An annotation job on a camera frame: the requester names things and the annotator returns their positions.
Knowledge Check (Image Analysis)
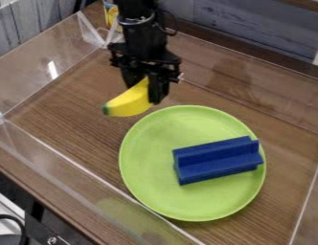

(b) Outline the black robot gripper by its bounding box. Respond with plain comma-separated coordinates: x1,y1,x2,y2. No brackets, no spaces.
108,19,181,104

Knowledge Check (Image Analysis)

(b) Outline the yellow toy banana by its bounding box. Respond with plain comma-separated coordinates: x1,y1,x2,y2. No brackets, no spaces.
102,78,153,117

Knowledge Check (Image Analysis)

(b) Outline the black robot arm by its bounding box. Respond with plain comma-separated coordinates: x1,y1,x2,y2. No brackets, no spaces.
108,0,181,104

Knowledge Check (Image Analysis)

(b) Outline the green round plate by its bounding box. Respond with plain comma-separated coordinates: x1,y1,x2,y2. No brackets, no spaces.
120,105,268,222

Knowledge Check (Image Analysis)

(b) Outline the yellow and blue can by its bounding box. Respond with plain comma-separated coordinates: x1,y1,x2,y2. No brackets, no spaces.
102,0,122,33

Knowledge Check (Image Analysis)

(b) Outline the blue T-shaped block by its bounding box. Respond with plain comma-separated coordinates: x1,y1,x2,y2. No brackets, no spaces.
172,136,264,185

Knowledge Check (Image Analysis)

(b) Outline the clear acrylic enclosure wall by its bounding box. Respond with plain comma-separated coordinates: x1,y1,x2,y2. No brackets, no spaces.
0,11,318,245

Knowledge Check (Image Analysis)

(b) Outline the black cable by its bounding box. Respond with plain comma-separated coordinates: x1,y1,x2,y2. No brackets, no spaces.
0,213,29,245

